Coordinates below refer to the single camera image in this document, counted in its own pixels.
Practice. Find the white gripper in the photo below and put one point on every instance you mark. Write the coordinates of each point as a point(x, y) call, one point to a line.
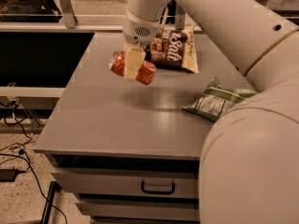
point(139, 32)

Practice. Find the orange coke can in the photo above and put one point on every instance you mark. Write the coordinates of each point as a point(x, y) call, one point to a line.
point(145, 73)

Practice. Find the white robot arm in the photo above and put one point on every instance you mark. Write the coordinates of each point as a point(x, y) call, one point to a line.
point(248, 172)

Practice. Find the brown and cream chip bag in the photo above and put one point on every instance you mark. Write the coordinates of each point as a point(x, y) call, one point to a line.
point(173, 49)

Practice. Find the black wheeled stand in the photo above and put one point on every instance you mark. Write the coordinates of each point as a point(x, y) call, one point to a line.
point(169, 13)

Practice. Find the green chip bag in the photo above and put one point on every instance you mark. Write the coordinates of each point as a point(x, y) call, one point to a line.
point(216, 100)

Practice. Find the grey drawer cabinet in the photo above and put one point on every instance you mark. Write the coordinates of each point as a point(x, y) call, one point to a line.
point(106, 135)

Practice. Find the black chair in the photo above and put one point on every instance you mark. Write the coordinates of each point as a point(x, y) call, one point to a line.
point(29, 11)

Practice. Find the black power adapter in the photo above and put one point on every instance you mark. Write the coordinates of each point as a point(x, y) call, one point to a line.
point(8, 175)

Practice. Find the grey metal bracket middle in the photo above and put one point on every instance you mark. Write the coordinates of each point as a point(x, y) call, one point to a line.
point(180, 18)

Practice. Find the grey metal bracket left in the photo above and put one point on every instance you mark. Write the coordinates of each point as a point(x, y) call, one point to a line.
point(70, 20)

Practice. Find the black drawer handle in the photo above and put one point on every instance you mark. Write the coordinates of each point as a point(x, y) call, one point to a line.
point(157, 190)

